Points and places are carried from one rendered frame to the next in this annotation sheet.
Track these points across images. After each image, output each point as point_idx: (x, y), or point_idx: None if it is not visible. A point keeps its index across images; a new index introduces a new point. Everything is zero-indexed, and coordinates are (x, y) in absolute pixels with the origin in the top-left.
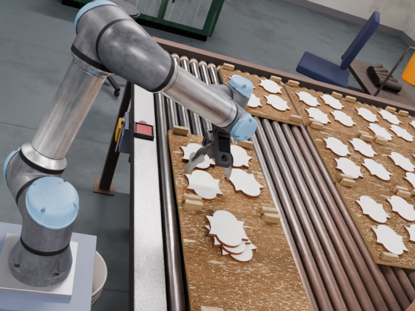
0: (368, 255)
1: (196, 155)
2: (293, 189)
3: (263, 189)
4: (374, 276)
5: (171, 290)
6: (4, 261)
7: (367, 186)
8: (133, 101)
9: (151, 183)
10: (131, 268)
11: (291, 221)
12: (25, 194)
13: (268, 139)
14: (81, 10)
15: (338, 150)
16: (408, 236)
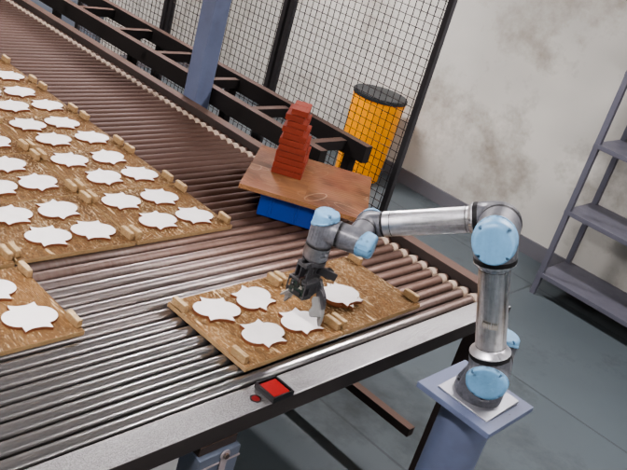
0: (226, 231)
1: (326, 300)
2: (196, 273)
3: (240, 287)
4: (243, 232)
5: (412, 322)
6: (501, 407)
7: (109, 220)
8: (217, 426)
9: (339, 359)
10: (418, 350)
11: (248, 273)
12: (512, 354)
13: (103, 299)
14: (516, 241)
15: (59, 234)
16: (165, 204)
